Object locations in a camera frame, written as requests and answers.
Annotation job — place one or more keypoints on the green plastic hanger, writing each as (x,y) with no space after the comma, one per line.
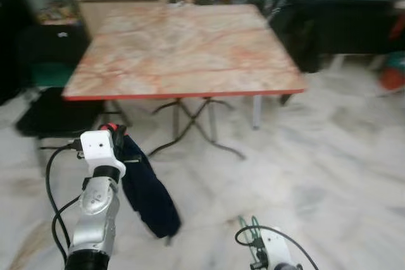
(256,220)

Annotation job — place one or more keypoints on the navy red-trimmed garment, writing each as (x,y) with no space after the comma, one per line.
(152,200)

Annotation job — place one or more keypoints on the green seat stool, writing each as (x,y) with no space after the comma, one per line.
(52,74)

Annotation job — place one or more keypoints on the marble top folding table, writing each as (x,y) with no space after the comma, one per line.
(183,49)

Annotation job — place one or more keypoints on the red bin teal liner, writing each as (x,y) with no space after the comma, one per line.
(393,77)

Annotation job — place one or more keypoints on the black TV console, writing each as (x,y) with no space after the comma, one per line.
(361,30)

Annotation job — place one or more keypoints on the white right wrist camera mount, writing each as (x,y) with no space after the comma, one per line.
(275,248)

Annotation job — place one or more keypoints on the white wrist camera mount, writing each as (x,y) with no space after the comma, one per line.
(98,147)
(275,248)

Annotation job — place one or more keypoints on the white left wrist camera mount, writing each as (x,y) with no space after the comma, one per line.
(98,147)

